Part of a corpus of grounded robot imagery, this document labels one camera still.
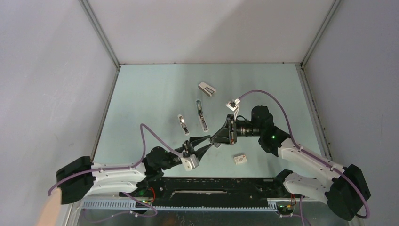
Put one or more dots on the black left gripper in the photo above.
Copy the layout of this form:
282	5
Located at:
188	148

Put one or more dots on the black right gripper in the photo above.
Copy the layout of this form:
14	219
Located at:
226	134

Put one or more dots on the small white mini stapler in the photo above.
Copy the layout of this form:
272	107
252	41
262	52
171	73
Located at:
183	125

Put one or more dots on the white staple box sleeve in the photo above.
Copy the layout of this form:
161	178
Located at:
240	159

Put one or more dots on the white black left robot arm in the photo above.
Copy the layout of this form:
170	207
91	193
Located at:
82	177

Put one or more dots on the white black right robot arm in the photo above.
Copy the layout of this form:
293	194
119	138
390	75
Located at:
343	189

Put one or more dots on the white staple remover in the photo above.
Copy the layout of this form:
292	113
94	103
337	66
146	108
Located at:
207	89

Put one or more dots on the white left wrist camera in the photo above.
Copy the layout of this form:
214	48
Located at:
190	163

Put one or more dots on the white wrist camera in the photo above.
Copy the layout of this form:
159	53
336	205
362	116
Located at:
233	105
190	163

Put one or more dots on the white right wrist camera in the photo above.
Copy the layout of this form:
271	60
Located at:
233	105

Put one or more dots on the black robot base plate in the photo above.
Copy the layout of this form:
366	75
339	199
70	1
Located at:
213	192

